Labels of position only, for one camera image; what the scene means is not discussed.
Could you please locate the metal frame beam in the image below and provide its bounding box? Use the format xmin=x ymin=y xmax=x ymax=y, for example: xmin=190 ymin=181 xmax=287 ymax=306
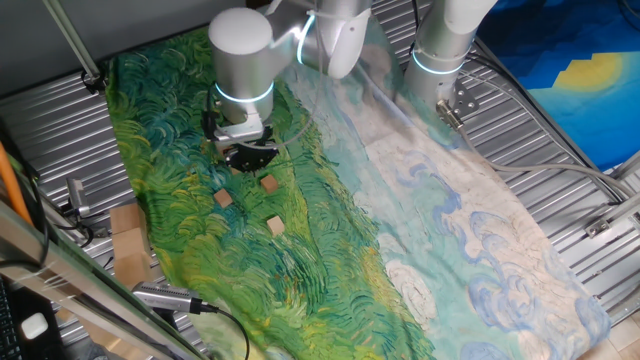
xmin=0 ymin=199 xmax=209 ymax=360

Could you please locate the orange pole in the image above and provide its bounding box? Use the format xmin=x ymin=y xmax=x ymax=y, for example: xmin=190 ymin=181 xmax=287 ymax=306
xmin=0 ymin=141 xmax=35 ymax=227

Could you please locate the small white case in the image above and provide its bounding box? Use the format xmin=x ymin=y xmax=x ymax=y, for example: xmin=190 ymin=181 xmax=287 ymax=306
xmin=20 ymin=312 xmax=50 ymax=341

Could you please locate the blue and yellow cloth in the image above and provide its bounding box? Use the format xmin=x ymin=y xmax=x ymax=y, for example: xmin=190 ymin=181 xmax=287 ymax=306
xmin=474 ymin=0 xmax=640 ymax=174

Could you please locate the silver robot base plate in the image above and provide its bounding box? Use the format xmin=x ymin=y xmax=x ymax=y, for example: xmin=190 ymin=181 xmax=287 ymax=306
xmin=449 ymin=78 xmax=481 ymax=120

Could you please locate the small silver camera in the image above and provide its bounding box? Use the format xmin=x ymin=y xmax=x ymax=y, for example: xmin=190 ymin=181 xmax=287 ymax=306
xmin=66 ymin=177 xmax=92 ymax=219

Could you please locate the painted landscape cloth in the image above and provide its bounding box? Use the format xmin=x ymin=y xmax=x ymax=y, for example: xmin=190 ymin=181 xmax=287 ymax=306
xmin=104 ymin=14 xmax=614 ymax=360

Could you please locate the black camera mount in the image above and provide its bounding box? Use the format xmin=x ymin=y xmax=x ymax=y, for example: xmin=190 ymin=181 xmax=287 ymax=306
xmin=149 ymin=307 xmax=181 ymax=334

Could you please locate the aluminium frame rail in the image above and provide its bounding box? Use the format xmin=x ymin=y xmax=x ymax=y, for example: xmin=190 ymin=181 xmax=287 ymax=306
xmin=583 ymin=192 xmax=640 ymax=240
xmin=607 ymin=149 xmax=640 ymax=184

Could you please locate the large wooden cube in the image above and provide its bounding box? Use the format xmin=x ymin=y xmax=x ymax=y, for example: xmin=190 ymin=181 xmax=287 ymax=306
xmin=110 ymin=227 xmax=151 ymax=261
xmin=108 ymin=202 xmax=146 ymax=236
xmin=113 ymin=252 xmax=154 ymax=290

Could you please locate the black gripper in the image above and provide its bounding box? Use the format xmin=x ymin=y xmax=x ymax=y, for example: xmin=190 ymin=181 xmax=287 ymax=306
xmin=223 ymin=141 xmax=280 ymax=174

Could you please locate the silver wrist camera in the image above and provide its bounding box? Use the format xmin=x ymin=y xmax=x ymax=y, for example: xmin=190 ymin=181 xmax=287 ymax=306
xmin=214 ymin=113 xmax=266 ymax=145

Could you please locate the grey tripod pole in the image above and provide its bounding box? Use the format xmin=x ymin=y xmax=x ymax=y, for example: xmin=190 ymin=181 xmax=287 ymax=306
xmin=42 ymin=0 xmax=104 ymax=84

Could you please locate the black keyboard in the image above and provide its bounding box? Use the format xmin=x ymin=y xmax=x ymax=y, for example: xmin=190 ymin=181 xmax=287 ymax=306
xmin=0 ymin=277 xmax=24 ymax=360

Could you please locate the grey conduit hose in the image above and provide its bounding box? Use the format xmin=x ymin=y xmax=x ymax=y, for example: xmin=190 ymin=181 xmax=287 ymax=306
xmin=434 ymin=98 xmax=634 ymax=201

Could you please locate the silver bar camera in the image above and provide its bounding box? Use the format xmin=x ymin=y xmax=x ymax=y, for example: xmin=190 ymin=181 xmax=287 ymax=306
xmin=130 ymin=281 xmax=204 ymax=315

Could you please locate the black pole clamp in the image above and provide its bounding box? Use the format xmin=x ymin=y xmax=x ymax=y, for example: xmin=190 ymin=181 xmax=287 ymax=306
xmin=82 ymin=69 xmax=109 ymax=96

